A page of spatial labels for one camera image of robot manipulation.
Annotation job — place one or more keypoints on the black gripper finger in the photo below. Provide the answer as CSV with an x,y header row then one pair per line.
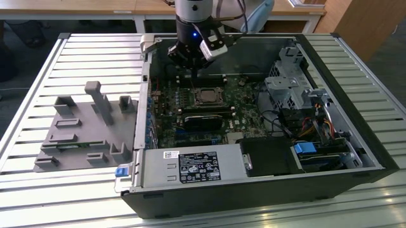
x,y
193,77

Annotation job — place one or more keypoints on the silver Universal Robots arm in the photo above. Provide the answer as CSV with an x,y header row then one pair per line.
x,y
193,10

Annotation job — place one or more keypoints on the black RAM slot bank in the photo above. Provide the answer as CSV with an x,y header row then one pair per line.
x,y
208,80
205,111

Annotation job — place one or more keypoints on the black expansion card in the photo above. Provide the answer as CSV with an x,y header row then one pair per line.
x,y
203,122

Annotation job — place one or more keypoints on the green motherboard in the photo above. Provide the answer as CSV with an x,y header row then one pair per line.
x,y
247,118

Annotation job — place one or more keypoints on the silver chipset heatsink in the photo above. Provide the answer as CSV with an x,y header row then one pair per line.
x,y
235,137

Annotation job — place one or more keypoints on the silver drive cage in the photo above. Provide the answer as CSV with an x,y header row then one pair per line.
x,y
284,95

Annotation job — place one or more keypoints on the silver power supply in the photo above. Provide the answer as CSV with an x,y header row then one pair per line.
x,y
157,166

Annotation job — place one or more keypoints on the grey parts rack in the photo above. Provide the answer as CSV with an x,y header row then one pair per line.
x,y
88,133

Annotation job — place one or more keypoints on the white paper stack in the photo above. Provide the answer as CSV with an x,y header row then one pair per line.
x,y
297,2

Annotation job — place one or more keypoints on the black fan shroud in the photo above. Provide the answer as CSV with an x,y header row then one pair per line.
x,y
269,156

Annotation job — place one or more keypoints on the wooden desk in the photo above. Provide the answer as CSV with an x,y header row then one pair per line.
x,y
62,6

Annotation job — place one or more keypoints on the green RAM stick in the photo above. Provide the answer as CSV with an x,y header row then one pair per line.
x,y
81,145

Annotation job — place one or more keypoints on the blue disk carrier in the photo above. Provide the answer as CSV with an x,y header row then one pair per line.
x,y
304,149

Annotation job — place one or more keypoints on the blue case release latch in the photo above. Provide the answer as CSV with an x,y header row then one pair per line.
x,y
121,172

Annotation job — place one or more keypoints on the black PC case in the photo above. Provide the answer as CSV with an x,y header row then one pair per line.
x,y
221,199

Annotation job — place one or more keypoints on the wooden cabinet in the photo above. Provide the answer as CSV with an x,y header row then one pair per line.
x,y
364,23

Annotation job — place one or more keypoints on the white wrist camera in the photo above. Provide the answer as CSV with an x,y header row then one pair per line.
x,y
213,51

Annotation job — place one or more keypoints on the grey case corner bracket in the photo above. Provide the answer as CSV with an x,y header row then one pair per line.
x,y
146,44

